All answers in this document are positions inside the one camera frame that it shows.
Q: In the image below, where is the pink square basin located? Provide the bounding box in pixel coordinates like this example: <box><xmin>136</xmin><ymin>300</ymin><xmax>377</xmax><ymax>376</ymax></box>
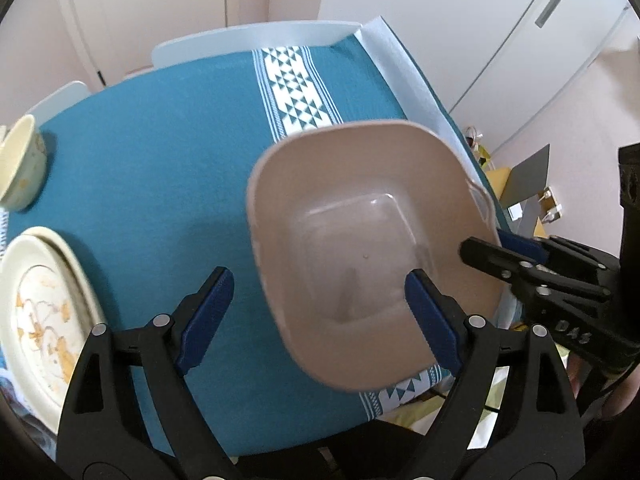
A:
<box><xmin>246</xmin><ymin>120</ymin><xmax>504</xmax><ymax>392</ymax></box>

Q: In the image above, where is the person's right hand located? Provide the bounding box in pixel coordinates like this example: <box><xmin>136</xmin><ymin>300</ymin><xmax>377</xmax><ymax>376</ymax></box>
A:
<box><xmin>567</xmin><ymin>351</ymin><xmax>632</xmax><ymax>422</ymax></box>

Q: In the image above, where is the teal tablecloth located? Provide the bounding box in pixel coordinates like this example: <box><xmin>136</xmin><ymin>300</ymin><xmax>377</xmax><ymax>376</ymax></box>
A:
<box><xmin>0</xmin><ymin>42</ymin><xmax>501</xmax><ymax>472</ymax></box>

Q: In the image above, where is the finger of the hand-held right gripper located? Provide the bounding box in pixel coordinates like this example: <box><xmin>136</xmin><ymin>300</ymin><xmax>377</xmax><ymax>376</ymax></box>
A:
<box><xmin>495</xmin><ymin>227</ymin><xmax>622</xmax><ymax>283</ymax></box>
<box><xmin>458</xmin><ymin>237</ymin><xmax>617</xmax><ymax>307</ymax></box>

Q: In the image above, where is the small duck print plate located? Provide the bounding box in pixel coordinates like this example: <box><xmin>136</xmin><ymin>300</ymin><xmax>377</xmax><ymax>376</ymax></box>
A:
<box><xmin>0</xmin><ymin>226</ymin><xmax>109</xmax><ymax>437</ymax></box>

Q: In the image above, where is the white door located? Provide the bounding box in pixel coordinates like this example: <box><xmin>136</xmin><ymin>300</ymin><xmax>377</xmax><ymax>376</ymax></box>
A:
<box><xmin>52</xmin><ymin>0</ymin><xmax>282</xmax><ymax>87</ymax></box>

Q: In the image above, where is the white wall socket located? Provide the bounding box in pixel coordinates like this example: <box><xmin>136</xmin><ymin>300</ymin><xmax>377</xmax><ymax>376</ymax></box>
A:
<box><xmin>538</xmin><ymin>186</ymin><xmax>564</xmax><ymax>222</ymax></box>

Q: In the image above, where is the white wardrobe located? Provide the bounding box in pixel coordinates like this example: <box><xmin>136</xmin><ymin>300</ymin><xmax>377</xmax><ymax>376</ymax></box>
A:
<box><xmin>317</xmin><ymin>0</ymin><xmax>640</xmax><ymax>157</ymax></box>

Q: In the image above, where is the yellow green patterned cloth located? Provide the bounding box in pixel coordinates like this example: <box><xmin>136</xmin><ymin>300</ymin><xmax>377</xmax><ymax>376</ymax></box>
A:
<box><xmin>385</xmin><ymin>350</ymin><xmax>571</xmax><ymax>453</ymax></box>

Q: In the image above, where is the recessed wardrobe handle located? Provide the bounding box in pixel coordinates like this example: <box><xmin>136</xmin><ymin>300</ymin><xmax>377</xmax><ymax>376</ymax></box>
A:
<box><xmin>533</xmin><ymin>0</ymin><xmax>571</xmax><ymax>30</ymax></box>

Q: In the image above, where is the cream bowl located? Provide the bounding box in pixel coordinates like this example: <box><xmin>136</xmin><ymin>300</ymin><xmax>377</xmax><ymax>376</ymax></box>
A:
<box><xmin>0</xmin><ymin>114</ymin><xmax>49</xmax><ymax>212</ymax></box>

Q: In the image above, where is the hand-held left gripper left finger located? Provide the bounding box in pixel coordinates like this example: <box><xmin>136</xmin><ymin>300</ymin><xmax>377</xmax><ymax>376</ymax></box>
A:
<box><xmin>55</xmin><ymin>266</ymin><xmax>236</xmax><ymax>480</ymax></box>

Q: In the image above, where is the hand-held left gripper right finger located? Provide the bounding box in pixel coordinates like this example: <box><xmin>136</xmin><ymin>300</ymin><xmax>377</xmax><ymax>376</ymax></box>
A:
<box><xmin>404</xmin><ymin>269</ymin><xmax>587</xmax><ymax>480</ymax></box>

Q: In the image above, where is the grey board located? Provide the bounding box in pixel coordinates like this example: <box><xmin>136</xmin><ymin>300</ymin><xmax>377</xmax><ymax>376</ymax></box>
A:
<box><xmin>498</xmin><ymin>143</ymin><xmax>551</xmax><ymax>222</ymax></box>

